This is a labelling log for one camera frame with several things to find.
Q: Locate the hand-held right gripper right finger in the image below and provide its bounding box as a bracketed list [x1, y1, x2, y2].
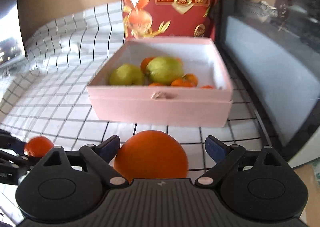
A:
[194, 135, 292, 189]

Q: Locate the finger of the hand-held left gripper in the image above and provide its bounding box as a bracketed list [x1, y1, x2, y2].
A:
[0, 151, 48, 185]
[0, 129, 27, 154]

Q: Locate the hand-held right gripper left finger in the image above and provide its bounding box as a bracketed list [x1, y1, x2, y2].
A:
[41, 135, 129, 189]

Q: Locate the mandarin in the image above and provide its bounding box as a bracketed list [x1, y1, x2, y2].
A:
[170, 79, 192, 87]
[140, 57, 155, 74]
[24, 136, 54, 158]
[184, 73, 198, 86]

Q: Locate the large orange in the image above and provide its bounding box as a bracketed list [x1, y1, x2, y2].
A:
[114, 131, 188, 184]

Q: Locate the pink cardboard box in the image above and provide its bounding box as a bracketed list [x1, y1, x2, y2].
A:
[86, 37, 234, 127]

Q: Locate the round green pear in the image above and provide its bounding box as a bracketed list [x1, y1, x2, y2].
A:
[109, 64, 145, 86]

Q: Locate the elongated green pear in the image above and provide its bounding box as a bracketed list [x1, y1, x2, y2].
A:
[146, 56, 184, 85]

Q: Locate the white black checked tablecloth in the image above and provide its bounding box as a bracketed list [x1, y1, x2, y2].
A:
[0, 1, 265, 227]

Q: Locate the dark monitor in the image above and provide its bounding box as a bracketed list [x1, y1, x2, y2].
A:
[0, 0, 27, 69]

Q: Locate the red printed snack bag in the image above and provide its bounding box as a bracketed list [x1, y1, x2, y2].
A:
[115, 0, 223, 41]

